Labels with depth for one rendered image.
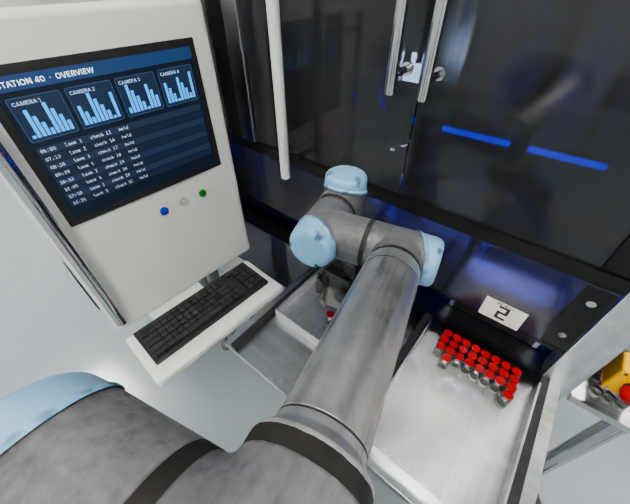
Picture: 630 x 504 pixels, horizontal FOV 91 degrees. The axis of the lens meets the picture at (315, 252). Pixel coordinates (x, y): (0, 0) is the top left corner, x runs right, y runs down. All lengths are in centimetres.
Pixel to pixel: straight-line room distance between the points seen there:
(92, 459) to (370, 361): 19
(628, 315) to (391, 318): 52
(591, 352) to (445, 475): 38
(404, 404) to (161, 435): 62
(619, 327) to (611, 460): 134
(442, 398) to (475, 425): 8
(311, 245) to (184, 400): 148
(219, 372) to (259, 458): 164
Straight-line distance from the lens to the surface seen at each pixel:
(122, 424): 25
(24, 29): 79
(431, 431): 78
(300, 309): 89
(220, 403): 178
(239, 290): 104
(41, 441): 25
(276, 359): 82
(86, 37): 81
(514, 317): 82
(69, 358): 228
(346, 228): 46
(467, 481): 78
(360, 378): 26
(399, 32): 60
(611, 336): 81
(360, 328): 29
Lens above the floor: 160
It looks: 43 degrees down
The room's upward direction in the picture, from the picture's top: straight up
